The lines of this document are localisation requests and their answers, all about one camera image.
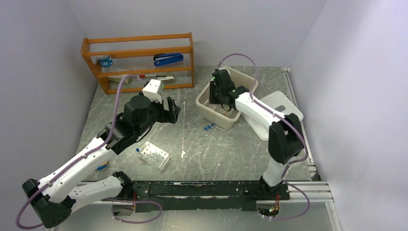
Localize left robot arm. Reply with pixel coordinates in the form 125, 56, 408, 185
22, 94, 180, 228

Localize orange wooden shelf rack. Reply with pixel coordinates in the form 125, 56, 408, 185
80, 32, 195, 94

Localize red capped marker pen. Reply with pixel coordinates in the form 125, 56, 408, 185
139, 74, 157, 78

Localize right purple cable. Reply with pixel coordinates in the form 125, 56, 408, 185
216, 53, 311, 221

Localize white plastic bin lid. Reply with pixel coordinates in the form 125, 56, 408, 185
242, 91, 304, 141

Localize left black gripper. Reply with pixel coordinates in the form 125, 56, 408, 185
135, 95, 180, 136

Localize blue stapler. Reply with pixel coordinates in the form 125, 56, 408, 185
153, 52, 184, 67

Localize blue white tape roll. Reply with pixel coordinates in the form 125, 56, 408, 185
96, 55, 113, 67

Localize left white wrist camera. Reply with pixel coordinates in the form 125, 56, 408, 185
142, 79, 164, 103

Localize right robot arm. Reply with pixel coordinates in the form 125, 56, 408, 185
209, 68, 305, 199

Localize yellow blue small block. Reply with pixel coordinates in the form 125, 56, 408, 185
96, 162, 108, 171

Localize small white cardboard box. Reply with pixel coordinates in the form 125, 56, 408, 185
107, 75, 130, 83

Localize beige whiteboard eraser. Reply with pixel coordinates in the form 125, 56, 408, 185
156, 76, 175, 84

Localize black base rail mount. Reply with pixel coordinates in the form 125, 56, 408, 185
116, 180, 290, 212

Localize blue capped small tubes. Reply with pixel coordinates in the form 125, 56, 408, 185
204, 123, 216, 131

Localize white test tube rack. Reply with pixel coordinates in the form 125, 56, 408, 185
136, 141, 170, 171

